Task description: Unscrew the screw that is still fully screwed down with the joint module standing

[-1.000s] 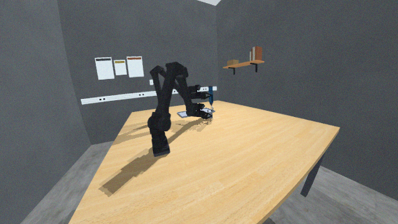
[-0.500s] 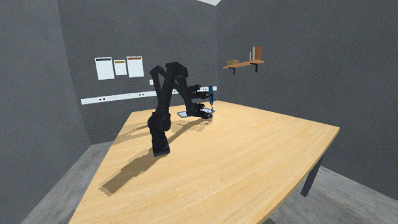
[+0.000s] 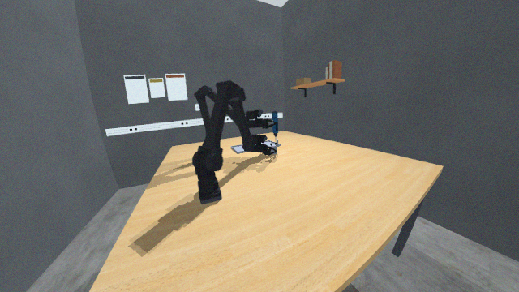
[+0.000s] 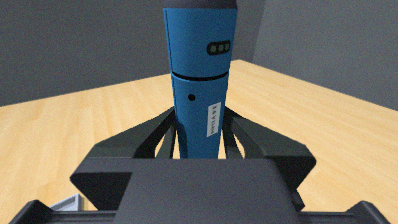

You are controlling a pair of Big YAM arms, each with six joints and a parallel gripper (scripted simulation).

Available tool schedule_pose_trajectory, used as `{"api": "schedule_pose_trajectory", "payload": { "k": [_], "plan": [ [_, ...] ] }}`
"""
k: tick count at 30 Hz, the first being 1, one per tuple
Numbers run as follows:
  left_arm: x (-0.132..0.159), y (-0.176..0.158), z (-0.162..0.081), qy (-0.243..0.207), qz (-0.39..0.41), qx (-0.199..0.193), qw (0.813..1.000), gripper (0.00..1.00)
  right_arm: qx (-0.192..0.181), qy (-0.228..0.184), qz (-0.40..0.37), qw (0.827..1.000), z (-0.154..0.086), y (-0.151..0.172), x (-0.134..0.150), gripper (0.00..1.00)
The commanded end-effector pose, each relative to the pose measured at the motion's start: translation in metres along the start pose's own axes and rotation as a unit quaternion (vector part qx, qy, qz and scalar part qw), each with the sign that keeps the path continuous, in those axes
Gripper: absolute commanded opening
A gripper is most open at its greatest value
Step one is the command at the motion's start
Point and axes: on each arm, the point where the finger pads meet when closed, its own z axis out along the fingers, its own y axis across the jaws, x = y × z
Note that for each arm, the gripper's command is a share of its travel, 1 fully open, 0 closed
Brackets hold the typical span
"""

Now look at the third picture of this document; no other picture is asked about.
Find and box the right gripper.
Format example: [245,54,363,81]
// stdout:
[258,145,277,156]

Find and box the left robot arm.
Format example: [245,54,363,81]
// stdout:
[194,85,264,135]

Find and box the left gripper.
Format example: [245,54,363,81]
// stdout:
[255,119,277,129]

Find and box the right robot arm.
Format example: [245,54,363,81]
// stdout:
[192,80,268,200]

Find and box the blue electric screwdriver barrel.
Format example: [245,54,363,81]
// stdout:
[272,111,278,138]

